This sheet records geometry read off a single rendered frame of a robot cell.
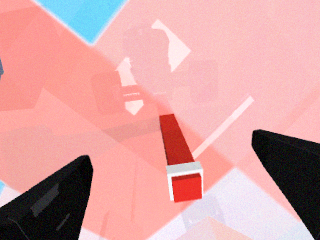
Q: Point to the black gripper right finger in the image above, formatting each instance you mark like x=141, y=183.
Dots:
x=294, y=165

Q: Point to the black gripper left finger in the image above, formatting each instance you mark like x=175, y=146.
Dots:
x=53, y=209

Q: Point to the red peg with grey top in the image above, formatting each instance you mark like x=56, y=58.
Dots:
x=185, y=177

